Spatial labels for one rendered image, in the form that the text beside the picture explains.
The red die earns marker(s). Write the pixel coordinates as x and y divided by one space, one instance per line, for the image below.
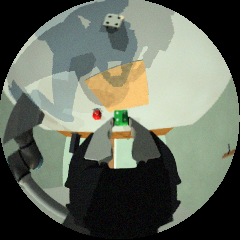
96 115

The tan flat mat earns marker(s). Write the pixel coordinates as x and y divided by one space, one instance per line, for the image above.
121 87

